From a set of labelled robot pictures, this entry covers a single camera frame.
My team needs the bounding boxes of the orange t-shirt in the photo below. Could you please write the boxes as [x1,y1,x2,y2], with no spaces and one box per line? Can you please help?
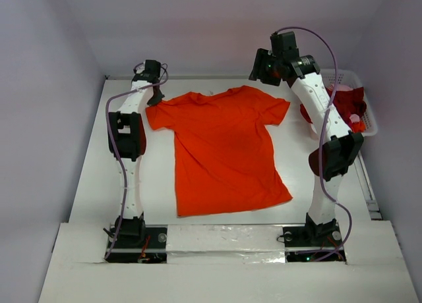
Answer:
[146,86,292,217]

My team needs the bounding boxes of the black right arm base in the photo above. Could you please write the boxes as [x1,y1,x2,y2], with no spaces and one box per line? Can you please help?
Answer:
[276,226,346,263]

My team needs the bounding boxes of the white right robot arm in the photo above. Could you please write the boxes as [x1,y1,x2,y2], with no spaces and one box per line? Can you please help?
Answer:
[249,27,364,248]

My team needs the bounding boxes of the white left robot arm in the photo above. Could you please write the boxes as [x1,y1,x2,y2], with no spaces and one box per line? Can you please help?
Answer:
[106,59,164,249]

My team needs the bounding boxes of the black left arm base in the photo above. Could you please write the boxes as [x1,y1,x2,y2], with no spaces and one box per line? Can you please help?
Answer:
[105,226,167,264]

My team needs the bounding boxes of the pink garment in basket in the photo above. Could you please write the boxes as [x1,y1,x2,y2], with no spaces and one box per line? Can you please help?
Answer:
[326,84,353,92]

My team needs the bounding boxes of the white plastic basket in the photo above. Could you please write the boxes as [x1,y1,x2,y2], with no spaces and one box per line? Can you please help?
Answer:
[302,70,378,140]

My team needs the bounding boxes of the dark red t-shirt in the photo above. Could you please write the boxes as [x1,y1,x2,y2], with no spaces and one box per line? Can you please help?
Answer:
[299,85,367,124]

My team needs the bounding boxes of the orange-red garment in basket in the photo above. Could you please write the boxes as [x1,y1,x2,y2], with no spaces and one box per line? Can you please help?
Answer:
[351,121,366,133]

